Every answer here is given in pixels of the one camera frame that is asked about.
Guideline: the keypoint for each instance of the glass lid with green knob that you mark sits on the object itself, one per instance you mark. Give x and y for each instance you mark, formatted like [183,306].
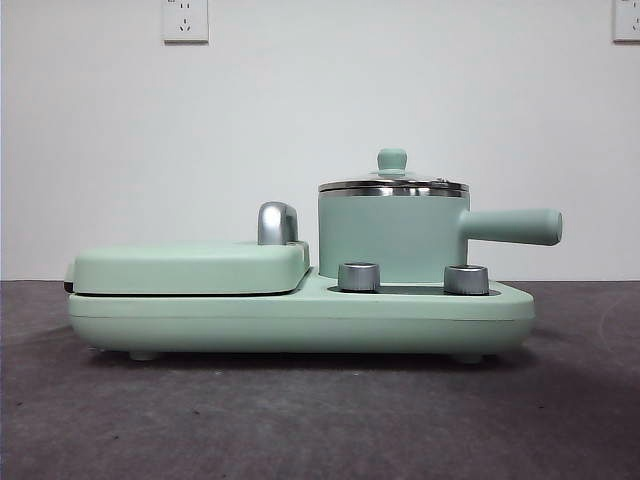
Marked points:
[393,160]

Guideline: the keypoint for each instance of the silver control knob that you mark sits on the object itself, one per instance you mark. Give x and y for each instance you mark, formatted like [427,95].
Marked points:
[358,277]
[465,280]

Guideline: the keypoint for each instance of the green breakfast machine base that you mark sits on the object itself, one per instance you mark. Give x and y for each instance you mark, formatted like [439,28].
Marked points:
[300,320]

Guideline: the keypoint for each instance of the white wall socket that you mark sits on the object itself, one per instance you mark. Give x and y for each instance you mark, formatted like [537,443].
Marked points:
[185,22]
[627,20]

